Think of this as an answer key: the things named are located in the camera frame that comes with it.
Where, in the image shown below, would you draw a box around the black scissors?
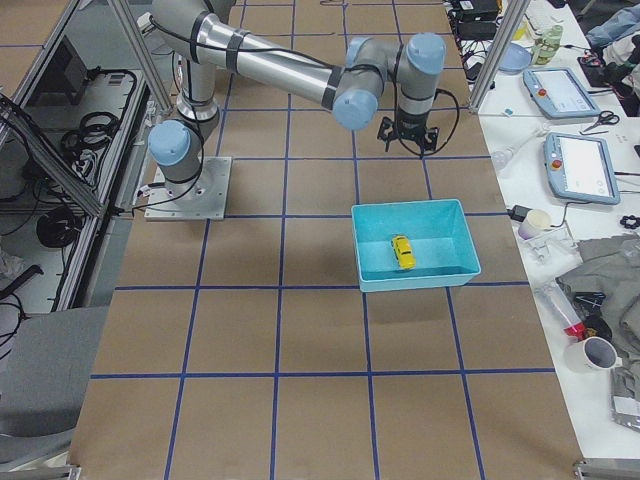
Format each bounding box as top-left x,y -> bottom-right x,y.
580,110 -> 620,135

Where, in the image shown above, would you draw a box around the light bulb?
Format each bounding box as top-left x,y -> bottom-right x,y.
491,145 -> 521,174

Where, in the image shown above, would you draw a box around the paper cup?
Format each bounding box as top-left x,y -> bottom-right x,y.
518,209 -> 551,240

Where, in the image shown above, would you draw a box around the clear bottle red cap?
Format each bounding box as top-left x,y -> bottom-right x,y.
541,284 -> 587,341

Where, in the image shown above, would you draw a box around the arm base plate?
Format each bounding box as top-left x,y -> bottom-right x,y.
144,156 -> 233,221

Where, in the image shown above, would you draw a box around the teach pendant tablet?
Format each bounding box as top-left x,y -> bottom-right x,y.
522,68 -> 601,119
543,133 -> 621,205

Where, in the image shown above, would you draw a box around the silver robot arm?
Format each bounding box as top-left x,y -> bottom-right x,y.
150,1 -> 446,158

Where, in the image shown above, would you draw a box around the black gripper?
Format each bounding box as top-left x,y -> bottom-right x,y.
377,107 -> 439,159

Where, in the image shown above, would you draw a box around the light blue plastic bin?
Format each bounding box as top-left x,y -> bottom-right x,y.
351,199 -> 482,293

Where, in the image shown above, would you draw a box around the aluminium frame post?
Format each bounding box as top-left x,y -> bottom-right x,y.
469,0 -> 530,113

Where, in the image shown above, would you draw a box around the yellow toy beetle car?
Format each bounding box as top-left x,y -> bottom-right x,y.
391,235 -> 416,270

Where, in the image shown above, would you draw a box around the upper teach pendant tablet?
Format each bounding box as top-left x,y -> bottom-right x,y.
522,68 -> 601,119

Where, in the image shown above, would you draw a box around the lower teach pendant tablet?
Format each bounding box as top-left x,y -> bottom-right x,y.
543,133 -> 621,205

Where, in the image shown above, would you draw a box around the blue plate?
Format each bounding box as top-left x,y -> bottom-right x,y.
498,42 -> 532,75

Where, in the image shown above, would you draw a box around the green tape rolls stack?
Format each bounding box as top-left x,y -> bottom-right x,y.
531,24 -> 564,66

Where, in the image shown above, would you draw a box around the white mug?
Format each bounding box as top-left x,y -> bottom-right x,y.
564,337 -> 622,373

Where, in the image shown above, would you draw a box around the grey cloth pile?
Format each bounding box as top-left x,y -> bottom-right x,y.
556,234 -> 639,370

